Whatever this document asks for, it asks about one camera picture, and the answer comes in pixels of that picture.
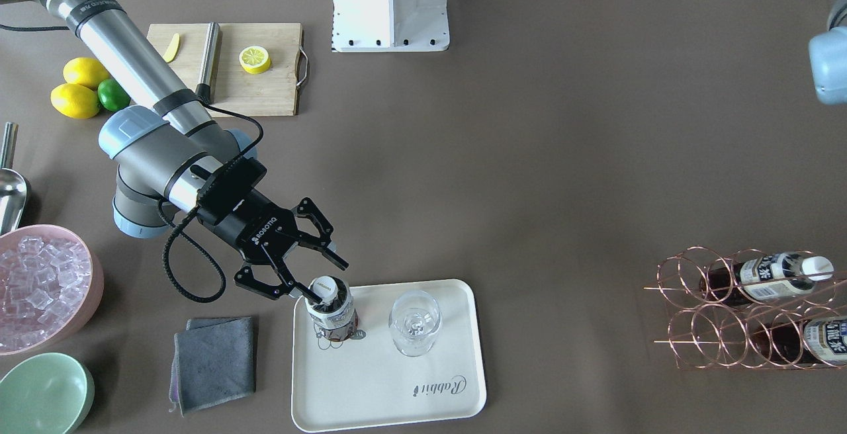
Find stainless steel ice scoop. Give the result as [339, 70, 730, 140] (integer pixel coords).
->
[1, 122, 29, 235]

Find clear wine glass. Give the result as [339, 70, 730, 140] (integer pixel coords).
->
[389, 290, 442, 357]

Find grey folded cloth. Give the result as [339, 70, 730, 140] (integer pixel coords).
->
[169, 316, 256, 416]

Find copper wire bottle basket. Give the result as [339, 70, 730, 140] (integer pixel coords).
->
[648, 246, 845, 370]

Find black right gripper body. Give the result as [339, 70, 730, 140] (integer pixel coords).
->
[201, 190, 335, 300]

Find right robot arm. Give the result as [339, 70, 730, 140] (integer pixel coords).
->
[2, 0, 348, 304]

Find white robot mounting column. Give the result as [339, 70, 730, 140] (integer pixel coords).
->
[331, 0, 451, 52]

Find green lime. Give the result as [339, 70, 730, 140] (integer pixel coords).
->
[97, 78, 131, 112]

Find half lemon slice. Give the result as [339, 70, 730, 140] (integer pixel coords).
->
[238, 45, 272, 75]

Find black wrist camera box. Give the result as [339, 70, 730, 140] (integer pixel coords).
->
[197, 157, 267, 225]

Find tea bottle white cap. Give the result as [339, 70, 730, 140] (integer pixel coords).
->
[750, 316, 846, 367]
[699, 252, 835, 308]
[306, 275, 358, 343]

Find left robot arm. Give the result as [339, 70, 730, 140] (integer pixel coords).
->
[808, 0, 846, 105]

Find yellow plastic knife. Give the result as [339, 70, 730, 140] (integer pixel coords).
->
[162, 33, 181, 63]

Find mint green bowl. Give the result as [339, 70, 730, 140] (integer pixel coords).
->
[1, 353, 95, 433]

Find cream rabbit tray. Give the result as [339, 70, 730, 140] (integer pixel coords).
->
[291, 279, 487, 432]

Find yellow lemon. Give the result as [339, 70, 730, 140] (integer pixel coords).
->
[50, 83, 101, 118]
[62, 57, 111, 91]

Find bamboo cutting board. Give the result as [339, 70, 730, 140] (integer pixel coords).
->
[146, 22, 310, 118]

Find pink ribbed ice bowl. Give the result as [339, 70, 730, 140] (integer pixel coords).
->
[1, 225, 104, 356]

